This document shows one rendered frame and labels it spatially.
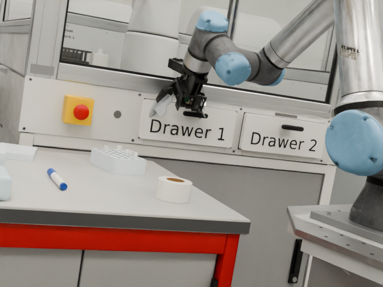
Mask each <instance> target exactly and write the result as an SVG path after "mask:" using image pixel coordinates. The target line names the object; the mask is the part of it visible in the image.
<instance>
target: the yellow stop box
mask: <svg viewBox="0 0 383 287"><path fill-rule="evenodd" d="M94 102H95V101H94V99H92V98H90V97H82V96H74V95H65V96H64V102H63V110H62V118H61V120H62V121H63V122H64V123H65V124H74V125H84V126H91V121H92V114H93V106H94ZM79 104H83V105H85V106H87V108H88V109H89V115H88V117H87V118H86V119H85V120H78V119H77V118H75V116H74V114H73V111H74V108H75V107H76V106H77V105H79Z"/></svg>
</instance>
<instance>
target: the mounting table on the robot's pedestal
mask: <svg viewBox="0 0 383 287"><path fill-rule="evenodd" d="M352 206H353V204H332V205H314V206H287V214H288V217H289V220H290V222H291V225H292V229H293V231H294V234H295V235H298V236H300V237H302V238H303V240H302V244H301V251H302V252H304V253H307V254H309V255H311V256H314V257H317V258H318V259H321V260H324V261H326V262H328V263H331V264H333V265H335V266H338V267H340V268H341V269H343V270H344V271H345V272H346V273H347V274H348V275H351V272H352V273H354V274H357V275H359V276H361V277H364V278H367V279H369V280H371V281H374V282H376V283H378V284H381V285H383V249H382V248H379V247H377V246H374V245H371V244H369V243H366V242H363V241H361V240H358V239H355V238H352V237H350V236H347V235H344V234H342V233H339V232H336V231H333V230H331V229H328V228H325V227H322V226H320V225H317V224H315V223H311V222H309V221H306V220H304V219H301V218H298V217H295V216H293V215H300V214H310V213H311V211H341V212H350V210H351V207H352Z"/></svg>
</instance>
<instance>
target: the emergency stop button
mask: <svg viewBox="0 0 383 287"><path fill-rule="evenodd" d="M73 114H74V116H75V118H77V119H78V120H85V119H86V118H87V117H88V115H89V109H88V108H87V106H85V105H83V104H79V105H77V106H76V107H75V108H74V111H73Z"/></svg>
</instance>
